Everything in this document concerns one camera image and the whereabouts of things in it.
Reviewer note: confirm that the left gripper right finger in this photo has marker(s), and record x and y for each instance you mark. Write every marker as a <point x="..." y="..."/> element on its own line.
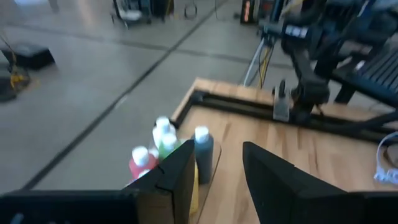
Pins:
<point x="295" y="202"/>

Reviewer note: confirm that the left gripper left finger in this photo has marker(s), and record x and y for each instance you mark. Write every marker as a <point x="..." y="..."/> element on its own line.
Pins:
<point x="93" y="208"/>

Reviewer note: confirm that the large pink paint bottle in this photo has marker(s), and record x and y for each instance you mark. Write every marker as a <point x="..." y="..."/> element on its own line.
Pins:
<point x="141" y="161"/>

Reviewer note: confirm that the large green paint bottle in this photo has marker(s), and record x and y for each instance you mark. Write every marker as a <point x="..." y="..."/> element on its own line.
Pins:
<point x="168" y="146"/>

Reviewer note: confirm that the large yellow paint bottle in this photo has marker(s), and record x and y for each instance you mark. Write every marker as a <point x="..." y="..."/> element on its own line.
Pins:
<point x="195" y="186"/>

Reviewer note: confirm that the large teal paint bottle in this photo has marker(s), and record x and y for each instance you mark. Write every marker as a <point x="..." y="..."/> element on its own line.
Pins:
<point x="203" y="155"/>

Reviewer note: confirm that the large white paint bottle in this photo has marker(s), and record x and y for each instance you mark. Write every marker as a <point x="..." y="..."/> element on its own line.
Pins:
<point x="163" y="126"/>

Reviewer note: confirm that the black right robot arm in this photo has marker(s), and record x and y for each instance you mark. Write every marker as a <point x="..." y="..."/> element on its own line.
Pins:
<point x="308" y="62"/>

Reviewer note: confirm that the black floor case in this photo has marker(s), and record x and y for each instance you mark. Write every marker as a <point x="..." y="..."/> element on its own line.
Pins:
<point x="29" y="56"/>

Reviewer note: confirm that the white seat chair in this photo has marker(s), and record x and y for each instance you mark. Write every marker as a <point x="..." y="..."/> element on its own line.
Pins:
<point x="129" y="14"/>

